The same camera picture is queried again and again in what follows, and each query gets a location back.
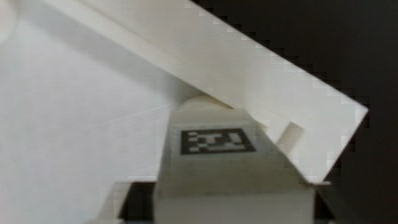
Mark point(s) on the white leg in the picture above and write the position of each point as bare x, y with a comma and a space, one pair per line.
228, 180

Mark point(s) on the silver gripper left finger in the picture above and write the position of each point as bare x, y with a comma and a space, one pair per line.
129, 204

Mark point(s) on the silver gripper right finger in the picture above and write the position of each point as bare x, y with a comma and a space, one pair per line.
328, 205

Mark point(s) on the white square tabletop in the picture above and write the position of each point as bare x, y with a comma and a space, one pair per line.
108, 60

